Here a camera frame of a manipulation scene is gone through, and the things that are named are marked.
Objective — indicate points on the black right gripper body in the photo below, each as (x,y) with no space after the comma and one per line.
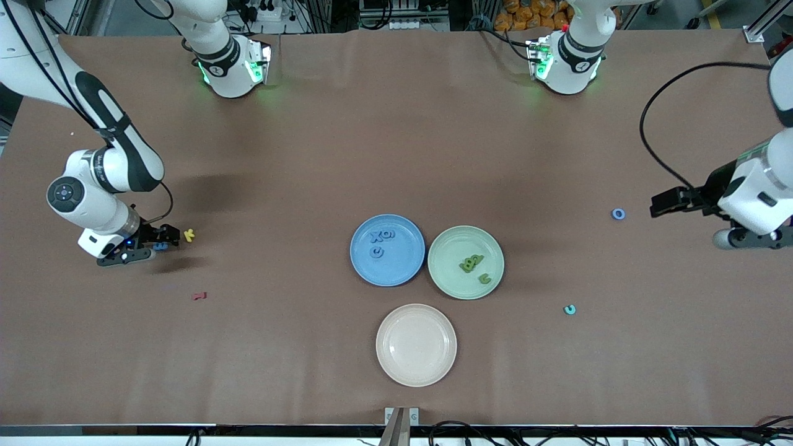
(148,234)

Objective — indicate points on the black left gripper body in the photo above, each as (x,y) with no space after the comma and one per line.
(712,188)

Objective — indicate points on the green foam letter P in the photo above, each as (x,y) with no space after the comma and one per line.
(479,257)

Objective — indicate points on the green foam letter U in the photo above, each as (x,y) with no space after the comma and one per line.
(481,281)

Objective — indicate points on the blue foam letter G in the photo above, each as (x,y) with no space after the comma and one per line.
(372,252)

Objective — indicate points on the blue foam letter X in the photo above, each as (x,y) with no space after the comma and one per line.
(376,236)

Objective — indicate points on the green foam letter B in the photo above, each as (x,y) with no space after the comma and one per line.
(468,265)

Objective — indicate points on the blue foam digit six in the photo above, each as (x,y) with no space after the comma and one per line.
(391,231)

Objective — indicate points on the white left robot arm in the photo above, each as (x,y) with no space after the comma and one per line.
(756,192)

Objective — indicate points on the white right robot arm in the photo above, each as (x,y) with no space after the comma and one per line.
(93,210)

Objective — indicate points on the blue foam letter O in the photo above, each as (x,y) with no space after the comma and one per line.
(613,214)

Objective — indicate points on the blue plate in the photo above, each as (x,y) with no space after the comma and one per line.
(396,269)

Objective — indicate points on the green plate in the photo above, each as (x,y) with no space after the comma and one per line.
(449,282)

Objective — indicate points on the orange objects pile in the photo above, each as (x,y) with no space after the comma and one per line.
(533,12)

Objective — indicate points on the white power strip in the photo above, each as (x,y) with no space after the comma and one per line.
(266,12)
(406,25)

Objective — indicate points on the beige plate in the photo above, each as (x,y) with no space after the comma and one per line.
(416,345)

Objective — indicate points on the aluminium frame profile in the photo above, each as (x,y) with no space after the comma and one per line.
(753,34)

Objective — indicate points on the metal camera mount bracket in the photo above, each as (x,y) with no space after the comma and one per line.
(401,427)

